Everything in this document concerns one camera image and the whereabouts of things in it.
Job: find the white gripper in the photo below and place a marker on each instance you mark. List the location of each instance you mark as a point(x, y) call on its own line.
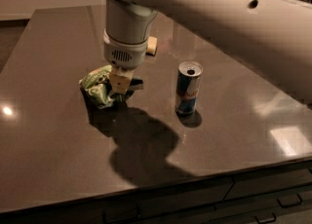
point(125, 55)

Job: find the green jalapeno chip bag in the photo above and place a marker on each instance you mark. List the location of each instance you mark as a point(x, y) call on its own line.
point(98, 89)

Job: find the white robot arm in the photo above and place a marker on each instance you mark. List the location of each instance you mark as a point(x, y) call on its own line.
point(270, 37)

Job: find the blue silver redbull can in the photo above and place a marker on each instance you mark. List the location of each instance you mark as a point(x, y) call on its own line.
point(187, 87)

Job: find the yellow sponge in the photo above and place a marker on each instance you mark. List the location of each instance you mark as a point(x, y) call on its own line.
point(151, 46)

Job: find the black drawer handle left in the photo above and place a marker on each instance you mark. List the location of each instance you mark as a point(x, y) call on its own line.
point(120, 215)

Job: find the black drawer handle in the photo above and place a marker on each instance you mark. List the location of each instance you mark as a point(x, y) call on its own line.
point(265, 219)
point(120, 215)
point(290, 201)

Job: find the black drawer handle lower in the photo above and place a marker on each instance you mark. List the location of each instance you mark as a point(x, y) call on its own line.
point(265, 219)

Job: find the black drawer handle right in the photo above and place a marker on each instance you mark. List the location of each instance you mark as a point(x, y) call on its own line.
point(290, 201)

